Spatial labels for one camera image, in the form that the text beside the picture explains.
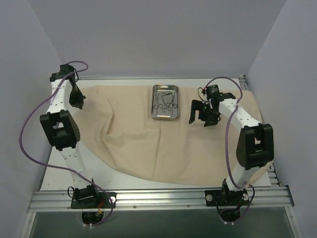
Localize middle steel scissors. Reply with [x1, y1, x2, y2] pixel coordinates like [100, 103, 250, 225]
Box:
[161, 93, 172, 113]

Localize left steel forceps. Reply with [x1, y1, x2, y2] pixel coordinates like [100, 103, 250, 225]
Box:
[153, 93, 163, 110]

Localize aluminium rail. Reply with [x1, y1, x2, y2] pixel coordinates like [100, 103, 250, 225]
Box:
[28, 186, 294, 212]
[76, 75, 246, 80]

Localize back aluminium rail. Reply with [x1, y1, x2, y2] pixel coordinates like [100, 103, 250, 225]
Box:
[76, 75, 246, 80]

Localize steel forceps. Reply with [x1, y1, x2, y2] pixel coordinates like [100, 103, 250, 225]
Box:
[153, 93, 163, 110]
[169, 93, 178, 109]

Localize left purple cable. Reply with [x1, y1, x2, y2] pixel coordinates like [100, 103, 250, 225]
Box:
[19, 60, 117, 226]

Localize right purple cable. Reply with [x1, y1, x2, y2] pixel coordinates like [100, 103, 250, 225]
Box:
[203, 76, 256, 223]

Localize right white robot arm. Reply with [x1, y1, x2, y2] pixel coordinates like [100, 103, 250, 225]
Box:
[189, 93, 274, 205]

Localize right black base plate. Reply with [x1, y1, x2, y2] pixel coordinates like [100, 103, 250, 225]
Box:
[204, 189, 249, 207]

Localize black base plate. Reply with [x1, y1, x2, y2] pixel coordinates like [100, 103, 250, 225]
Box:
[204, 189, 249, 207]
[70, 191, 116, 209]

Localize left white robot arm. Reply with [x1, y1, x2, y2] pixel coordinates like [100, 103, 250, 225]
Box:
[40, 63, 100, 208]

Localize purple cable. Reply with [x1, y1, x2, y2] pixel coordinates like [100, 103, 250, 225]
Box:
[19, 60, 117, 226]
[203, 76, 256, 223]

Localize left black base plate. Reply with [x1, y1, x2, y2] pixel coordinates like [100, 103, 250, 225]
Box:
[70, 191, 116, 209]

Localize steel instrument tray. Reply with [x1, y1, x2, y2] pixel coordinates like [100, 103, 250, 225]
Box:
[151, 84, 180, 120]

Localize front aluminium rail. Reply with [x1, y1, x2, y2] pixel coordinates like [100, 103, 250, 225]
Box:
[28, 186, 294, 212]

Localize beige cloth surgical kit roll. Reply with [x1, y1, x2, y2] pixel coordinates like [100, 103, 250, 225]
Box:
[66, 84, 264, 187]

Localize right steel forceps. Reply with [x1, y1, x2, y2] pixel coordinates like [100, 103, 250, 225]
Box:
[169, 93, 178, 109]

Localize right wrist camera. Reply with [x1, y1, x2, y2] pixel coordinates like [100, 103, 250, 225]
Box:
[205, 85, 220, 100]

